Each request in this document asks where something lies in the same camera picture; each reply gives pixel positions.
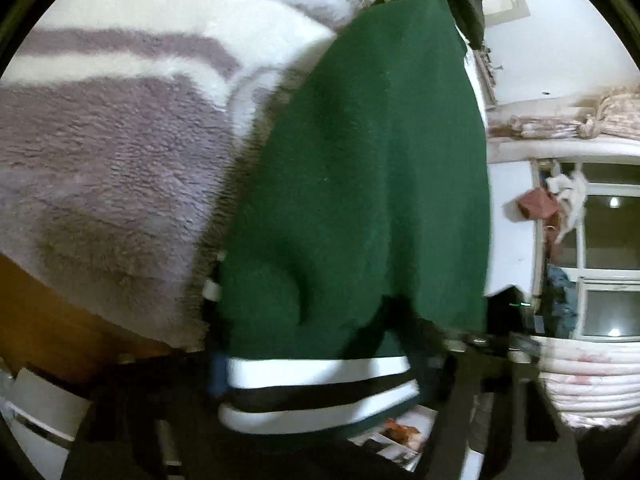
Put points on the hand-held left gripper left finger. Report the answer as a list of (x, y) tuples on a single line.
[(150, 410)]

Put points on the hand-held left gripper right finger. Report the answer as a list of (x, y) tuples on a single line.
[(455, 410)]

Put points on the green white varsity jacket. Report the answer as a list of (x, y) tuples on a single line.
[(360, 185)]

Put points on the teal garment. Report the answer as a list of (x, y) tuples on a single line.
[(560, 300)]

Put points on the printed paper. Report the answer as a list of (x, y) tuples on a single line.
[(395, 435)]

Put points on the dusty red garment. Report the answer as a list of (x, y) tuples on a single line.
[(536, 205)]

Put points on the white box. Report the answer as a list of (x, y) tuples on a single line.
[(35, 410)]

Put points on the bay window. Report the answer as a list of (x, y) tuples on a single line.
[(605, 240)]

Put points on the tied floral curtain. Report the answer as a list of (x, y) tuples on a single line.
[(575, 122)]

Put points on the floral fleece blanket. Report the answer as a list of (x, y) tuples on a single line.
[(110, 160)]

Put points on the black leather jacket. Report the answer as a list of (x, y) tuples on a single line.
[(465, 2)]

